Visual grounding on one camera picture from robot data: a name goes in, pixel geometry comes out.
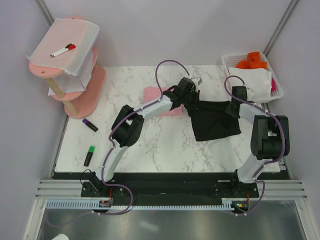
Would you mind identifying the red capped white marker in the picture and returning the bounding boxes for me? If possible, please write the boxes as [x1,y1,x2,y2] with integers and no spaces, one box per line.
[53,44,76,57]

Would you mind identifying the magenta cloth in basket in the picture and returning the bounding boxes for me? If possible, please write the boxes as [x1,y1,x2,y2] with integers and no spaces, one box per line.
[271,78,277,93]

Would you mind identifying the purple marker at table edge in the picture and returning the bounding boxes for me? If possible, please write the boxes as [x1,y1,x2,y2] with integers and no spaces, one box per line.
[82,118,99,132]

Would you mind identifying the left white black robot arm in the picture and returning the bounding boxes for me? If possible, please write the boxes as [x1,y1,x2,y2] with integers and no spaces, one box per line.
[92,77,203,197]

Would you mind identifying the white plastic laundry basket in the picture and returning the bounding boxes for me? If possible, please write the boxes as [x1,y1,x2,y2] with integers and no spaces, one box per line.
[221,51,284,104]

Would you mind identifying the pink tiered wooden stand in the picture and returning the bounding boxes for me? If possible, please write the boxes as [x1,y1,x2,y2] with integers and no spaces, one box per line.
[35,17,106,119]

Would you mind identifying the white mesh cloth on stand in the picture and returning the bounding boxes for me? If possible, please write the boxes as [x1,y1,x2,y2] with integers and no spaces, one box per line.
[28,18,100,78]

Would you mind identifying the black cloth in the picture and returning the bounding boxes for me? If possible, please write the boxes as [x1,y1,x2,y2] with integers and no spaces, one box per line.
[185,100,241,142]

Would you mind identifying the black capped white marker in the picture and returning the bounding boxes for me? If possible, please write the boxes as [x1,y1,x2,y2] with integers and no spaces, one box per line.
[50,43,72,57]

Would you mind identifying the pink t shirt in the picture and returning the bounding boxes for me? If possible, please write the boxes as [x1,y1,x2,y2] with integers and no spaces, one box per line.
[143,87,184,117]

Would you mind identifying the green black highlighter pen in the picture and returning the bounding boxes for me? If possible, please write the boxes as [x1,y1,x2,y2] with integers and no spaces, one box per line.
[83,145,96,167]

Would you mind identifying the white slotted cable duct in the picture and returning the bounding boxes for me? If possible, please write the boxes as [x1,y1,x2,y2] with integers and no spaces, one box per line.
[45,197,248,211]

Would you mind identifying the orange cloth in basket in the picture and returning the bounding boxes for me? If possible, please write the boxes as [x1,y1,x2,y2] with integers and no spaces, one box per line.
[236,51,268,70]

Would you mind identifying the white paper sheets on stand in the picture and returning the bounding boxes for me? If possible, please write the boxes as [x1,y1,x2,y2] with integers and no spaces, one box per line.
[47,49,93,96]

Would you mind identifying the white folded cloth in basket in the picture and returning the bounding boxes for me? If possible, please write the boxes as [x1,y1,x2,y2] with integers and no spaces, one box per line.
[228,67,272,104]

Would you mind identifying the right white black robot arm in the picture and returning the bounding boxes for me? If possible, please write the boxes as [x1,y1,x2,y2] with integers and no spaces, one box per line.
[226,86,290,197]

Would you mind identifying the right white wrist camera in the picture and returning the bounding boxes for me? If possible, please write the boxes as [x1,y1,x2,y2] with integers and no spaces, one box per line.
[246,87,255,102]

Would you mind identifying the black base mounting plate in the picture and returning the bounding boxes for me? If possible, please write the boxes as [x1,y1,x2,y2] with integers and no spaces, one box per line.
[79,172,259,202]

